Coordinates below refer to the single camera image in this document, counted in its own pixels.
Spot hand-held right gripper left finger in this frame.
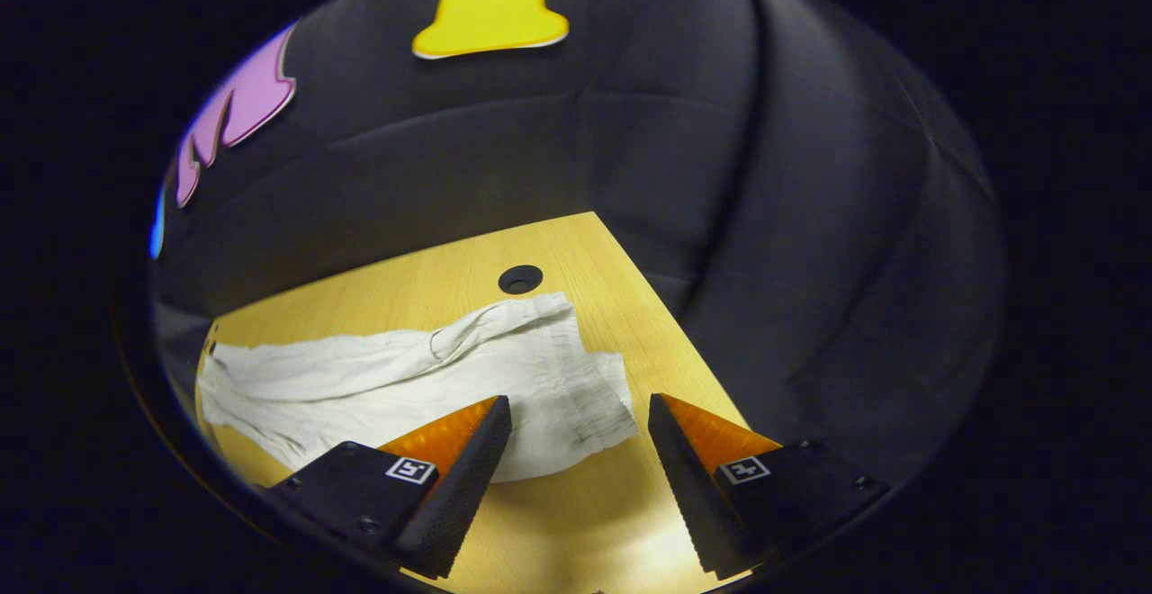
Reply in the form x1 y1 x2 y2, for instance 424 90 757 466
265 394 514 580

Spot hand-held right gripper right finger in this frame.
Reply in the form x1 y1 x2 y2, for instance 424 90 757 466
647 392 892 580

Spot black backdrop cloth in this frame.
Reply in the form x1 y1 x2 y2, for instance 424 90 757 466
148 0 1007 487

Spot white jeans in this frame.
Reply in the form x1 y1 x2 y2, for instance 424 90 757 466
196 292 640 484

